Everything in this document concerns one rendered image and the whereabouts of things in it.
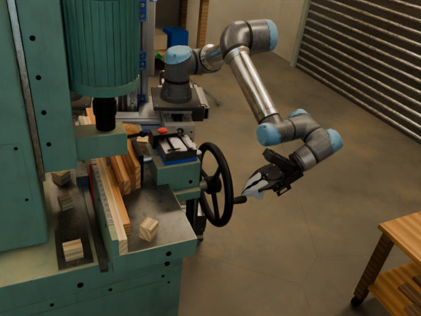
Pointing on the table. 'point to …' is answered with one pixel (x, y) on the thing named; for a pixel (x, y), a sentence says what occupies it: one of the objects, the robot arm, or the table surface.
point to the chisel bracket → (99, 142)
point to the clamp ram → (141, 157)
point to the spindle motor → (101, 46)
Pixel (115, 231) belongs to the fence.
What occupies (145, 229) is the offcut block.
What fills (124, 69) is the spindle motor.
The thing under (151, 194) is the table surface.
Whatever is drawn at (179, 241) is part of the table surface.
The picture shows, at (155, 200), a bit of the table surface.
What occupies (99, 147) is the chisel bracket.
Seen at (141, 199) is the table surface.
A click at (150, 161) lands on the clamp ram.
